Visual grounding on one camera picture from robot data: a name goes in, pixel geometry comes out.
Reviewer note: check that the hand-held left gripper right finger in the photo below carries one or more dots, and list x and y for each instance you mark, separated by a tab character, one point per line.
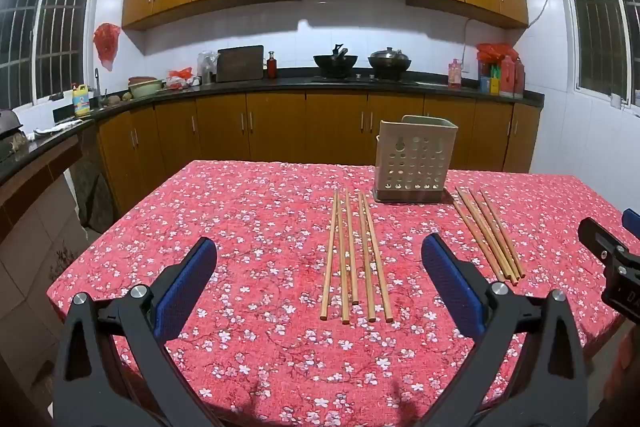
452	287

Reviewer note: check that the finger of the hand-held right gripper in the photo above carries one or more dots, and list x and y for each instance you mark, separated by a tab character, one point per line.
631	220
597	234

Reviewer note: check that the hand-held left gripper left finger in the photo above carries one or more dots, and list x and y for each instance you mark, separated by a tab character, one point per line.
187	292

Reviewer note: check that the beige perforated chopstick holder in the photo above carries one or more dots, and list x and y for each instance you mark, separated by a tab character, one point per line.
412	157

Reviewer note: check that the red floral tablecloth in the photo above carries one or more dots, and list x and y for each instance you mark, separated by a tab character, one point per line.
250	232

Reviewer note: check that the dark sack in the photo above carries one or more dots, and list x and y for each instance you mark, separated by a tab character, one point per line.
92	192

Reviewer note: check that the red oil bottles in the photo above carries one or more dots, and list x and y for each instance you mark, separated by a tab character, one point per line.
512	79

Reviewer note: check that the green and yellow package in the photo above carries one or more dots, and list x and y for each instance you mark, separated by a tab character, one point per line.
490	79

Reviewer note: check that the barred window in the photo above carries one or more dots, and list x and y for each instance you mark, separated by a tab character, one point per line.
595	17
50	27

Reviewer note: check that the green plastic basin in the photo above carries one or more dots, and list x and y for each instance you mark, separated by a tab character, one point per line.
145	88

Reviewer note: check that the white cloth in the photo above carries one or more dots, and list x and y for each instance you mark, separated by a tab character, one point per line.
57	128

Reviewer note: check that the pink bottle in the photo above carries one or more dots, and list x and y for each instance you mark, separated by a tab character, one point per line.
454	74

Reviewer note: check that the red and white plastic bag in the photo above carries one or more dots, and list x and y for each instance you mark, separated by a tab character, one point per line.
181	78

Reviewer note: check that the yellow detergent bottle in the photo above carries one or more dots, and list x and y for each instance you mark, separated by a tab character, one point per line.
81	102

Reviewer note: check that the clear plastic bag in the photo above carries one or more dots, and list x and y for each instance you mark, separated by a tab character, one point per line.
207	67

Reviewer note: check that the gas stove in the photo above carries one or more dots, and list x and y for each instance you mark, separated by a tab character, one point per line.
360	80

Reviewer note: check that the metal faucet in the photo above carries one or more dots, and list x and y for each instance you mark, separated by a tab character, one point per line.
98	82

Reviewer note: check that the dark cutting board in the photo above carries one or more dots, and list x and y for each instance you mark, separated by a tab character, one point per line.
240	64

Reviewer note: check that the lidded cooking pot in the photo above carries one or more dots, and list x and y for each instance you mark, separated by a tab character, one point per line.
389	62

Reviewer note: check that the black kitchen countertop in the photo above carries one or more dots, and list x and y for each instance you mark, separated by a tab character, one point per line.
300	83

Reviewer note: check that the red sauce bottle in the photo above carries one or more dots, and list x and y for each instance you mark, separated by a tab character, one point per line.
272	67

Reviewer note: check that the dark pot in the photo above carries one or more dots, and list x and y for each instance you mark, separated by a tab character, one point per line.
9	129

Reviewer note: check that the black wok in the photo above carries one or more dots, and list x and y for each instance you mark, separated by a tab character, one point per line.
335	64

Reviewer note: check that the hanging red plastic bag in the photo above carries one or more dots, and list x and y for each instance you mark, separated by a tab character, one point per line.
107	44

